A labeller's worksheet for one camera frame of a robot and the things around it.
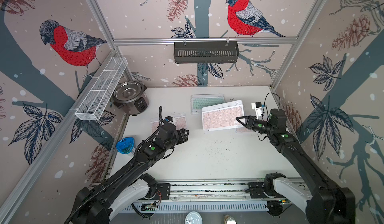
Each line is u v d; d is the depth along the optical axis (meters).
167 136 0.59
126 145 0.81
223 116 0.81
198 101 1.10
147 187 0.62
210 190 0.75
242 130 0.74
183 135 0.70
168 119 0.72
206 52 1.04
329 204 0.38
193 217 0.63
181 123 1.00
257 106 0.72
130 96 1.00
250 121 0.69
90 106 0.71
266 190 0.68
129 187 0.57
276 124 0.60
